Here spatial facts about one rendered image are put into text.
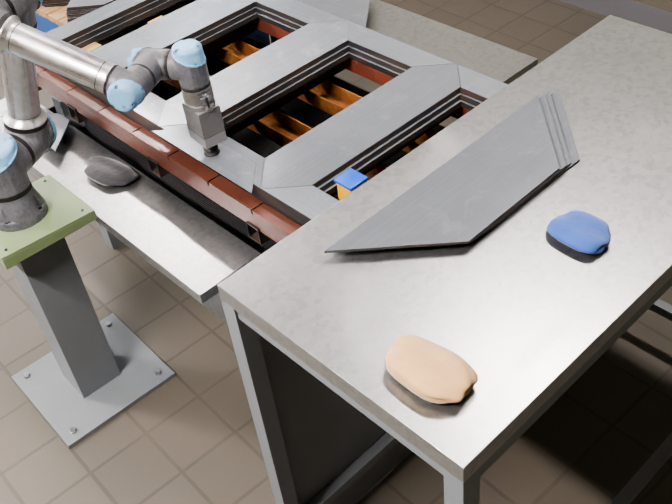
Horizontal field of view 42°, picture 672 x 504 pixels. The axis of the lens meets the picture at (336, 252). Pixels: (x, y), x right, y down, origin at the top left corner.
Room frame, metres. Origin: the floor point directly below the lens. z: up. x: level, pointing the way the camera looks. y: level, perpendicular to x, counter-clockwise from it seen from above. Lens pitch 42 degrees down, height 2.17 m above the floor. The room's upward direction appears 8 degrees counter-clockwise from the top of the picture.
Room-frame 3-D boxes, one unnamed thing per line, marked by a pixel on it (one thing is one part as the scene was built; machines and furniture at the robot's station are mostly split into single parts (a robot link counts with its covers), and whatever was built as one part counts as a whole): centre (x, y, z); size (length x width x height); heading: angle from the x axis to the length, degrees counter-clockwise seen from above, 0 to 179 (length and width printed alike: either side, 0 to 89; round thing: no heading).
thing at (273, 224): (2.05, 0.46, 0.80); 1.62 x 0.04 x 0.06; 39
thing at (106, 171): (2.12, 0.63, 0.69); 0.20 x 0.10 x 0.03; 46
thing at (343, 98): (2.42, 0.00, 0.70); 1.66 x 0.08 x 0.05; 39
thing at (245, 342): (1.59, -0.29, 0.50); 1.30 x 0.04 x 1.01; 129
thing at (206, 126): (1.91, 0.28, 0.97); 0.10 x 0.09 x 0.16; 123
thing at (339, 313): (1.37, -0.46, 1.03); 1.30 x 0.60 x 0.04; 129
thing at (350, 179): (1.68, -0.06, 0.88); 0.06 x 0.06 x 0.02; 39
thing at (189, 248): (2.13, 0.68, 0.66); 1.30 x 0.20 x 0.03; 39
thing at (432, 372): (0.91, -0.12, 1.07); 0.16 x 0.10 x 0.04; 38
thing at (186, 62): (1.91, 0.29, 1.13); 0.09 x 0.08 x 0.11; 69
